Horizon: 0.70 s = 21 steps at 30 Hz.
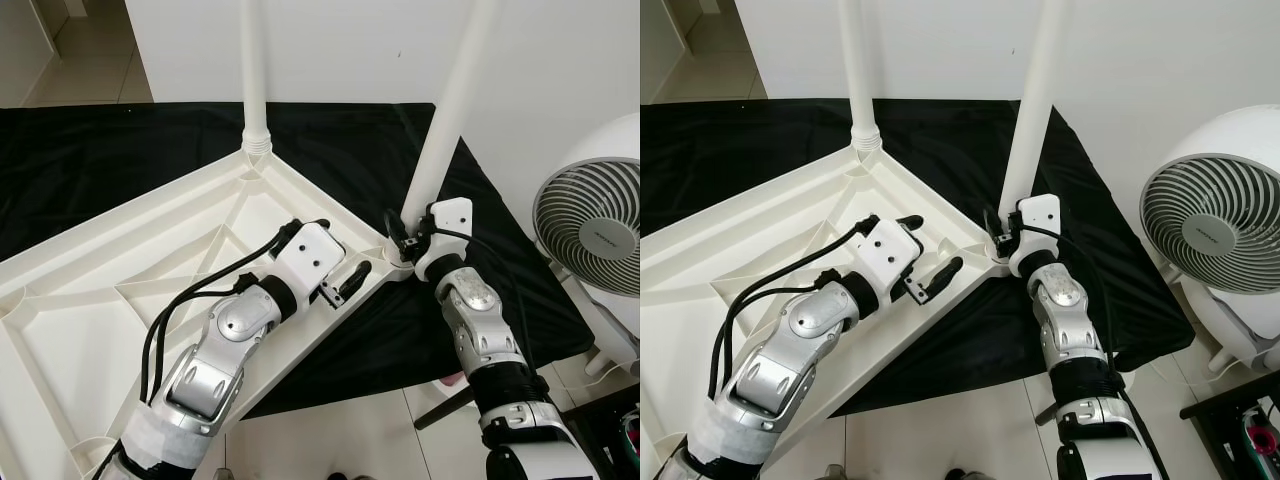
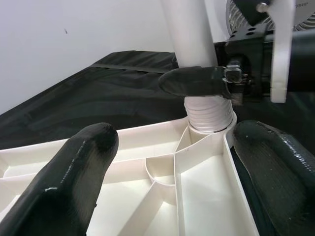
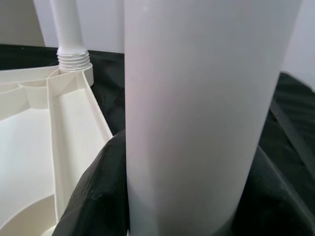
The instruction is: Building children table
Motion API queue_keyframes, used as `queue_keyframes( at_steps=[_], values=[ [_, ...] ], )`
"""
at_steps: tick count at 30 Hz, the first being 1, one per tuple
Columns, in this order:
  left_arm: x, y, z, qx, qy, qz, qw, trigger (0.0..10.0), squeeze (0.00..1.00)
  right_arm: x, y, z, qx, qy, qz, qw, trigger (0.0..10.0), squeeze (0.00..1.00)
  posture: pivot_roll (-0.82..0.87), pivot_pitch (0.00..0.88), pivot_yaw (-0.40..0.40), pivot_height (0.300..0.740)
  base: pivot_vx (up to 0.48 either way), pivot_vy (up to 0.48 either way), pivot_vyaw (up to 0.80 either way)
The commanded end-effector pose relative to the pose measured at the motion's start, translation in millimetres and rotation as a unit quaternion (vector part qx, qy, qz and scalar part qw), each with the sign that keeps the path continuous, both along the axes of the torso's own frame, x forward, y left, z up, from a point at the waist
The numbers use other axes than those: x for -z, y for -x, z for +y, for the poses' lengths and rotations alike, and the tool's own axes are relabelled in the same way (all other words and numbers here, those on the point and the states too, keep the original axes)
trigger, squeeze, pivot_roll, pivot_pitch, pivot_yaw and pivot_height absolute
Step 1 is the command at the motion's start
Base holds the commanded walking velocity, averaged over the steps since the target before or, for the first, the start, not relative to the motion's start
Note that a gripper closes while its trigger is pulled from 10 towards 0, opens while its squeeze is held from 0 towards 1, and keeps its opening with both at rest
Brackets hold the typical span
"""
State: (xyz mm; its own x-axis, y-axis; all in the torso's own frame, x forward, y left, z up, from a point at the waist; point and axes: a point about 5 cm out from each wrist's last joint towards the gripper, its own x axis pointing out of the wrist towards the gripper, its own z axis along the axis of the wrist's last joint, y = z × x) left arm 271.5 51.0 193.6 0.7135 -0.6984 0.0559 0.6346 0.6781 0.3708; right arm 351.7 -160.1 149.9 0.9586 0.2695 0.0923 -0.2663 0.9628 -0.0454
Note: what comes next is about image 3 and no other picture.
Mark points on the white plastic table top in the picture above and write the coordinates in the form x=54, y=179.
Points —
x=24, y=147

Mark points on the white plastic table leg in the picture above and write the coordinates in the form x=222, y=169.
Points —
x=70, y=29
x=197, y=110

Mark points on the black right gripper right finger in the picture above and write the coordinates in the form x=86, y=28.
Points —
x=275, y=196

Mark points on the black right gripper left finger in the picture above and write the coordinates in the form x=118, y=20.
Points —
x=98, y=196

